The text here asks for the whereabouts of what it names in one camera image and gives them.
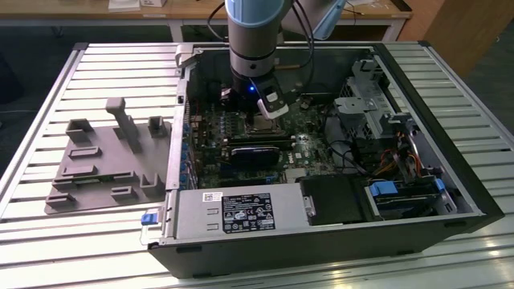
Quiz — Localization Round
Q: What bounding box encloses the brown wooden cabinet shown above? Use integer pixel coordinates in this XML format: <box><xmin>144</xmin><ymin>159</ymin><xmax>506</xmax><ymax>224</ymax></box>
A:
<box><xmin>399</xmin><ymin>0</ymin><xmax>514</xmax><ymax>78</ymax></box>

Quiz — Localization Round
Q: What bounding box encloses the blue latch clip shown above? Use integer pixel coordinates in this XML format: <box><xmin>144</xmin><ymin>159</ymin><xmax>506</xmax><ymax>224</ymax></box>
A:
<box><xmin>140</xmin><ymin>211</ymin><xmax>160</xmax><ymax>226</ymax></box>

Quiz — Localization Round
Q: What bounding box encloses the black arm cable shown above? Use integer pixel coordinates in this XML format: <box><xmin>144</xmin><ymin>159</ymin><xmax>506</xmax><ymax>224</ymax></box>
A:
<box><xmin>291</xmin><ymin>0</ymin><xmax>319</xmax><ymax>91</ymax></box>
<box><xmin>205</xmin><ymin>2</ymin><xmax>232</xmax><ymax>42</ymax></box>

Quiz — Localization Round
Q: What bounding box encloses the CPU socket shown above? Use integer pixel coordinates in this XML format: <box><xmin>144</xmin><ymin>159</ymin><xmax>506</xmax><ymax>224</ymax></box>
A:
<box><xmin>243</xmin><ymin>111</ymin><xmax>284</xmax><ymax>137</ymax></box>

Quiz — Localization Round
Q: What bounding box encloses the grey parts rack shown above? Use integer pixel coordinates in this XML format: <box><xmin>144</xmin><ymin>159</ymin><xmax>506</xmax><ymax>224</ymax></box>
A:
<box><xmin>42</xmin><ymin>98</ymin><xmax>175</xmax><ymax>215</ymax></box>

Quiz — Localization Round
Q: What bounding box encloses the metal socket cover frame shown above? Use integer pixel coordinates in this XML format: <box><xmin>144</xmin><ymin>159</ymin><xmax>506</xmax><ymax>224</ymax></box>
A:
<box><xmin>243</xmin><ymin>113</ymin><xmax>284</xmax><ymax>136</ymax></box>

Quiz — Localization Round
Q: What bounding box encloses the black PC case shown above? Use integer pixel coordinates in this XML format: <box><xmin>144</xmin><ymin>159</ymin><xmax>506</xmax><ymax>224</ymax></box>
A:
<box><xmin>145</xmin><ymin>41</ymin><xmax>506</xmax><ymax>279</ymax></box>

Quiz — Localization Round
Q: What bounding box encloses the hard disk in blue carrier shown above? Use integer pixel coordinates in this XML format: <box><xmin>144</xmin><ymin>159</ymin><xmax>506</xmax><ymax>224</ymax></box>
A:
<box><xmin>365</xmin><ymin>177</ymin><xmax>447</xmax><ymax>222</ymax></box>

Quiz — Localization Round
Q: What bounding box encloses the black drive bay box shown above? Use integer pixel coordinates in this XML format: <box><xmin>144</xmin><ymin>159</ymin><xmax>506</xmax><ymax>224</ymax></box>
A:
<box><xmin>299</xmin><ymin>175</ymin><xmax>380</xmax><ymax>227</ymax></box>

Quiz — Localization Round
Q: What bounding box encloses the wooden desk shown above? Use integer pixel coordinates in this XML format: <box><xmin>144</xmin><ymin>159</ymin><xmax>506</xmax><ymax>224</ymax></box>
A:
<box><xmin>0</xmin><ymin>0</ymin><xmax>414</xmax><ymax>43</ymax></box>

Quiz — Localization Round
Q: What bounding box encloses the orange yellow wire bundle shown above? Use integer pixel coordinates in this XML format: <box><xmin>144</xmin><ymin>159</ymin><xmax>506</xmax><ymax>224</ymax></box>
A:
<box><xmin>376</xmin><ymin>149</ymin><xmax>423</xmax><ymax>178</ymax></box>

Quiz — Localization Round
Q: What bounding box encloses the black RAM slot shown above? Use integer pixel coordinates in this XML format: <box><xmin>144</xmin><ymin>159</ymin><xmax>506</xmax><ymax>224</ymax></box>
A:
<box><xmin>227</xmin><ymin>138</ymin><xmax>292</xmax><ymax>147</ymax></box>
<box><xmin>228</xmin><ymin>134</ymin><xmax>291</xmax><ymax>141</ymax></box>

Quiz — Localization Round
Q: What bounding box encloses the green motherboard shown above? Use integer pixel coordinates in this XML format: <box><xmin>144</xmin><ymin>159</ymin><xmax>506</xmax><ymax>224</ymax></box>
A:
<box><xmin>187</xmin><ymin>96</ymin><xmax>336</xmax><ymax>190</ymax></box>

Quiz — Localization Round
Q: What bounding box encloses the small black expansion card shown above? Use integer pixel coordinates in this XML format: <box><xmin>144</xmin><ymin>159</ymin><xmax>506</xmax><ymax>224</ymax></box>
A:
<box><xmin>227</xmin><ymin>144</ymin><xmax>281</xmax><ymax>169</ymax></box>

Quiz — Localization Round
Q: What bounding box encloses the grey power supply unit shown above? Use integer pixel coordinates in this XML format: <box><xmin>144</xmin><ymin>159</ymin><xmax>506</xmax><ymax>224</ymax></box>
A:
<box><xmin>172</xmin><ymin>184</ymin><xmax>311</xmax><ymax>239</ymax></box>

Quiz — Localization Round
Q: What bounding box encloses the grey metal drive cage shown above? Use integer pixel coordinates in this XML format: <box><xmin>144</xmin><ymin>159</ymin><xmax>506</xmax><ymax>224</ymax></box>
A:
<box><xmin>331</xmin><ymin>59</ymin><xmax>402</xmax><ymax>141</ymax></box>

